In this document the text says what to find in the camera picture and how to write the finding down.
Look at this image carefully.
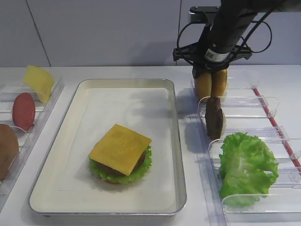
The yellow cheese slice in rack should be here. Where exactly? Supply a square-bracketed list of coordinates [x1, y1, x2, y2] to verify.
[23, 65, 54, 104]

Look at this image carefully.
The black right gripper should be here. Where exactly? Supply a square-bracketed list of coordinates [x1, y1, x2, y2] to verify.
[173, 42, 252, 97]

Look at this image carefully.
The brown bun in left rack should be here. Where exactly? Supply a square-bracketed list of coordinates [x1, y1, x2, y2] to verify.
[0, 124, 19, 180]

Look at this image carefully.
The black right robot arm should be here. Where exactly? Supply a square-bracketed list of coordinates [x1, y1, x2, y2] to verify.
[173, 0, 301, 102]

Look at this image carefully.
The clear left acrylic rack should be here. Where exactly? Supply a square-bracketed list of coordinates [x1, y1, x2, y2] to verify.
[0, 77, 64, 198]

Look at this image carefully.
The red tomato slice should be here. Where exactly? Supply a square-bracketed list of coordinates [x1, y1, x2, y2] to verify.
[12, 92, 35, 130]

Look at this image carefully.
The white paper tray liner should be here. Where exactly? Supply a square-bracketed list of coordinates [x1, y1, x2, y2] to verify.
[32, 87, 179, 205]

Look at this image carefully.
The clear acrylic rack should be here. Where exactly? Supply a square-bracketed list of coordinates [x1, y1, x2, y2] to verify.
[191, 69, 301, 226]
[0, 77, 64, 198]

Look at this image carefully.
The clear right acrylic rack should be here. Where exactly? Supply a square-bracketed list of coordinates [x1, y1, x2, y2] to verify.
[191, 69, 301, 226]

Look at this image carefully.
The green lettuce leaf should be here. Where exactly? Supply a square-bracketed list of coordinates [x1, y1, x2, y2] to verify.
[219, 132, 279, 207]

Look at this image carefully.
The yellow bread bun slice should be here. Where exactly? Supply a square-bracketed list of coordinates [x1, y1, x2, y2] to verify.
[195, 72, 212, 102]

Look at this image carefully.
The silver metal tray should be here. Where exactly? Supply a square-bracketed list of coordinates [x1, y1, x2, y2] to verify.
[29, 78, 188, 210]

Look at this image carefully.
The yellow cheese slice on burger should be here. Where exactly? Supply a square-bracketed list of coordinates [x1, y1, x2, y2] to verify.
[89, 124, 152, 176]

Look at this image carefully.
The bottom bun on tray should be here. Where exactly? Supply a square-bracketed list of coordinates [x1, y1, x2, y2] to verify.
[101, 178, 131, 185]

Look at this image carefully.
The lettuce on burger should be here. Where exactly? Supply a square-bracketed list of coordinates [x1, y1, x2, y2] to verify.
[89, 145, 152, 183]

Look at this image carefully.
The brown meat patty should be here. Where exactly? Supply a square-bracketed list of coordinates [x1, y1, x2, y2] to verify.
[205, 97, 223, 140]

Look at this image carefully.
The patty on burger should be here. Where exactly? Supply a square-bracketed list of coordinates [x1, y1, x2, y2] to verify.
[96, 151, 146, 176]

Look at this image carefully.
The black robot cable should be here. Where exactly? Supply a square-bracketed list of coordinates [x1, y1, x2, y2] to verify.
[176, 0, 287, 54]

